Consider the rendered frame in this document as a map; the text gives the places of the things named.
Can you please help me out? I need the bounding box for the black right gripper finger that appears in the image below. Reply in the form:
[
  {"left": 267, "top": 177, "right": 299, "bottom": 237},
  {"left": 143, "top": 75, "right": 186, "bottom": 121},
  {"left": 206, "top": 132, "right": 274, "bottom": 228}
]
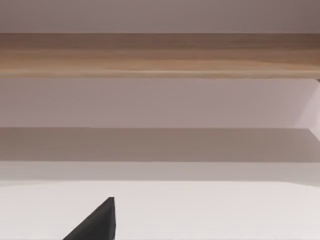
[{"left": 62, "top": 196, "right": 117, "bottom": 240}]

